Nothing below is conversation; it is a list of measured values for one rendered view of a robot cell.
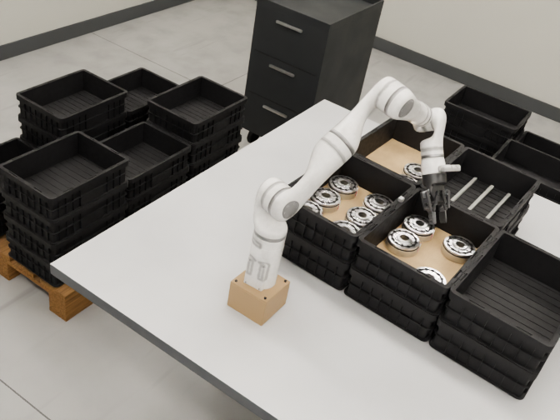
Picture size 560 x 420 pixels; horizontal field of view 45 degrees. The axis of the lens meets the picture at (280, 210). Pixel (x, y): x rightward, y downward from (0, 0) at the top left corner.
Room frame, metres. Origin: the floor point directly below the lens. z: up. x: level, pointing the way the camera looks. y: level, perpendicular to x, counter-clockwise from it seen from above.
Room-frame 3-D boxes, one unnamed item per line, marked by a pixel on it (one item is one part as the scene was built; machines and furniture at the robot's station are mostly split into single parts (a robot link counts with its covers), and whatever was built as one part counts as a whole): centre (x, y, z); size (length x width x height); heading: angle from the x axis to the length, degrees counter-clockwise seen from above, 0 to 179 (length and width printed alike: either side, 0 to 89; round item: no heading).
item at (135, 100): (3.04, 0.83, 0.31); 0.40 x 0.30 x 0.34; 152
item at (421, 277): (1.68, -0.46, 0.92); 0.40 x 0.30 x 0.02; 150
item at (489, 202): (2.02, -0.67, 0.87); 0.40 x 0.30 x 0.11; 150
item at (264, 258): (1.48, 0.02, 0.88); 0.09 x 0.09 x 0.17; 66
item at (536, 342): (1.52, -0.72, 0.92); 0.40 x 0.30 x 0.02; 150
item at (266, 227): (1.49, 0.01, 1.04); 0.09 x 0.09 x 0.17; 44
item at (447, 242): (1.74, -0.58, 0.86); 0.10 x 0.10 x 0.01
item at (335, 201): (1.86, -0.14, 0.86); 0.10 x 0.10 x 0.01
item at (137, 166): (2.50, 0.67, 0.31); 0.40 x 0.30 x 0.34; 152
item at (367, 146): (2.17, -0.41, 0.87); 0.40 x 0.30 x 0.11; 150
